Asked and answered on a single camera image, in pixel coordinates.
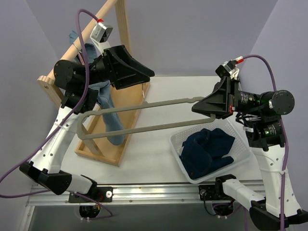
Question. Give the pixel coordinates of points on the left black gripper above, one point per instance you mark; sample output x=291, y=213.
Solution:
x=111, y=66

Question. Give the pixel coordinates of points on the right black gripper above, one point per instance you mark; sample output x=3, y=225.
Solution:
x=230, y=96

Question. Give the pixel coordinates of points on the grey metal hanger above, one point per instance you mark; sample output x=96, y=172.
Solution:
x=168, y=105

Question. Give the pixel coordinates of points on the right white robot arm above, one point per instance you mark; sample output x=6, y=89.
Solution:
x=261, y=116

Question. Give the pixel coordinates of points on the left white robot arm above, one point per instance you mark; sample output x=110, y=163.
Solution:
x=85, y=86

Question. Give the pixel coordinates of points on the white plastic basket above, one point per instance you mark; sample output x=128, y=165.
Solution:
x=240, y=151

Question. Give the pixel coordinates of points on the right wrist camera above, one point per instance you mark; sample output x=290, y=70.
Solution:
x=229, y=68

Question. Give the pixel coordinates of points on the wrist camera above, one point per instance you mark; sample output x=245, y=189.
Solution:
x=100, y=35
x=229, y=68

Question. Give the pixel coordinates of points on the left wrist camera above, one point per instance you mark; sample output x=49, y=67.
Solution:
x=100, y=35

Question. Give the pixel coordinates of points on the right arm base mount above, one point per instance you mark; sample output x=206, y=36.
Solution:
x=217, y=203

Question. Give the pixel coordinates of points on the aluminium rail frame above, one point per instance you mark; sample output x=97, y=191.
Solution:
x=154, y=177

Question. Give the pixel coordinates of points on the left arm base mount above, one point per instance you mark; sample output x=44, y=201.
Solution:
x=91, y=204

